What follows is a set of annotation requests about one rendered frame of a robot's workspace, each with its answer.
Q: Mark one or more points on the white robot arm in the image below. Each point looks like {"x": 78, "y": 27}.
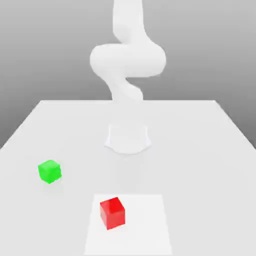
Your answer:
{"x": 128, "y": 60}

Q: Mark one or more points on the small green cube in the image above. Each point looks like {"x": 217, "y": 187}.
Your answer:
{"x": 49, "y": 171}

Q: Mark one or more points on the small red cube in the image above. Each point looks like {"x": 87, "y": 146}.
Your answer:
{"x": 113, "y": 214}

